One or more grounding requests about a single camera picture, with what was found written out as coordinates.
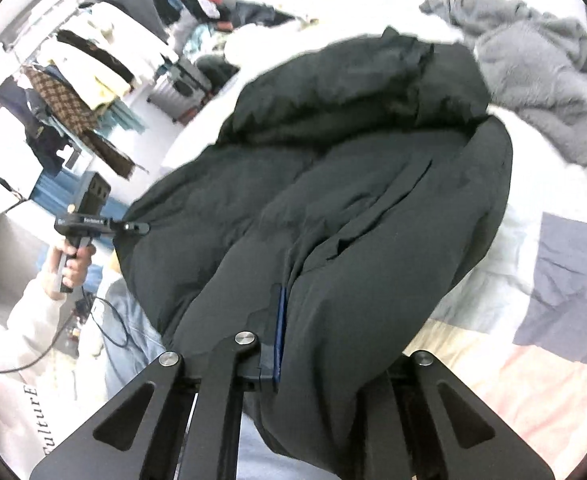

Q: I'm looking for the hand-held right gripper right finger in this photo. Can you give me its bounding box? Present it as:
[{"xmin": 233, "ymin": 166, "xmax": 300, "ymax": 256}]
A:
[{"xmin": 363, "ymin": 350, "xmax": 557, "ymax": 480}]

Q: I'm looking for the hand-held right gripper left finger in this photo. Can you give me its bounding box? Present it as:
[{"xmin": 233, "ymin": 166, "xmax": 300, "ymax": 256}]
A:
[{"xmin": 30, "ymin": 284, "xmax": 288, "ymax": 480}]

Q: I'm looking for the black puffer jacket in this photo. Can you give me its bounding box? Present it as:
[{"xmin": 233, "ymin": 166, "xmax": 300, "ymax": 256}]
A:
[{"xmin": 114, "ymin": 25, "xmax": 515, "ymax": 480}]

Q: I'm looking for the person's left forearm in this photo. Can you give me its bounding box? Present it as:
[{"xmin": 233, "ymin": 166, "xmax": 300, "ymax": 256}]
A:
[{"xmin": 4, "ymin": 274, "xmax": 82, "ymax": 366}]

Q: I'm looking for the pile of dark clothes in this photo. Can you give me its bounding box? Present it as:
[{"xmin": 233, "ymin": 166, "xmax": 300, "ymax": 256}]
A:
[{"xmin": 194, "ymin": 0, "xmax": 304, "ymax": 36}]

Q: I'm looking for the person's left hand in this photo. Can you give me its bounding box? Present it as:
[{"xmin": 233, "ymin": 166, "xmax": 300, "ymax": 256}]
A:
[{"xmin": 48, "ymin": 241, "xmax": 95, "ymax": 295}]

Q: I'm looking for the brown patterned scarf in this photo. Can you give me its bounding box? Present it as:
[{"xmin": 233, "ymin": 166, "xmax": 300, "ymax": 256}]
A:
[{"xmin": 21, "ymin": 65, "xmax": 149, "ymax": 178}]

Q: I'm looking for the white cardboard box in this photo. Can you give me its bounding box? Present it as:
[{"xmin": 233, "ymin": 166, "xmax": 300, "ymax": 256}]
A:
[{"xmin": 0, "ymin": 212, "xmax": 54, "ymax": 331}]

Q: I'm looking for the teal hanging cloth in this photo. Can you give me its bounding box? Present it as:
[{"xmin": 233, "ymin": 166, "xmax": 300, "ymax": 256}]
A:
[{"xmin": 98, "ymin": 100, "xmax": 147, "ymax": 136}]

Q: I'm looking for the yellow fleece jacket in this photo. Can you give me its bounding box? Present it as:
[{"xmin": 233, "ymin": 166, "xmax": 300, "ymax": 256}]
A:
[{"xmin": 38, "ymin": 35, "xmax": 134, "ymax": 111}]

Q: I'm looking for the silver suitcase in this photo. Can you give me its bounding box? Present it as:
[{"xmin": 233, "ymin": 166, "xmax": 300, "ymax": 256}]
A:
[{"xmin": 148, "ymin": 57, "xmax": 212, "ymax": 123}]

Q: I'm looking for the patchwork bed blanket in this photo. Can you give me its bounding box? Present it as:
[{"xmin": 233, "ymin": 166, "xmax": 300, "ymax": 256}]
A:
[{"xmin": 161, "ymin": 10, "xmax": 587, "ymax": 480}]

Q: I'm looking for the white hanging hoodie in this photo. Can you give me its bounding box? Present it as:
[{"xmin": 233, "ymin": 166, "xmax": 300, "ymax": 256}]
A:
[{"xmin": 78, "ymin": 1, "xmax": 179, "ymax": 73}]

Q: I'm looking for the person's white printed sweater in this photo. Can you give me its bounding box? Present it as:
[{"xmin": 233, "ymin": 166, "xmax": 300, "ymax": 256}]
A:
[{"xmin": 0, "ymin": 330, "xmax": 112, "ymax": 463}]

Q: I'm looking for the white fleece garment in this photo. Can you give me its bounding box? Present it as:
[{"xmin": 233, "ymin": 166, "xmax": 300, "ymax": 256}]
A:
[{"xmin": 222, "ymin": 22, "xmax": 294, "ymax": 68}]

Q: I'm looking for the grey fleece garment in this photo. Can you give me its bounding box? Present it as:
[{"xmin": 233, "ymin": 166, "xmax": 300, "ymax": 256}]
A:
[{"xmin": 418, "ymin": 0, "xmax": 587, "ymax": 167}]

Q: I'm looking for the black cable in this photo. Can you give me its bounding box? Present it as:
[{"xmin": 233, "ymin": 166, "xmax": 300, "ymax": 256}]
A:
[{"xmin": 0, "ymin": 152, "xmax": 130, "ymax": 375}]

